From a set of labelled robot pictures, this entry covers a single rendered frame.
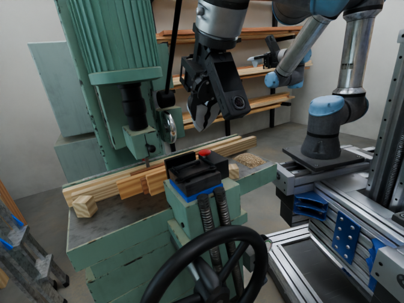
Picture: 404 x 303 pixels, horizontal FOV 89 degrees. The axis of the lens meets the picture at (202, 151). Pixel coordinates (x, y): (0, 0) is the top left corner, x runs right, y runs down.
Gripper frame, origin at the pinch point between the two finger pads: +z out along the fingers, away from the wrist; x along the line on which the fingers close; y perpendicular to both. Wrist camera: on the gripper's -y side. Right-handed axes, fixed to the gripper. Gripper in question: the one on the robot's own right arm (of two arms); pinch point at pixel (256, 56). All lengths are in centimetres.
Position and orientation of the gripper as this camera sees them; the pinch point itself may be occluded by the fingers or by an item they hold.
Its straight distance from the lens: 142.4
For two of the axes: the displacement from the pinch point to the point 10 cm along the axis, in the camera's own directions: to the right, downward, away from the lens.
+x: 8.7, -3.8, 3.3
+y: 2.2, 8.7, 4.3
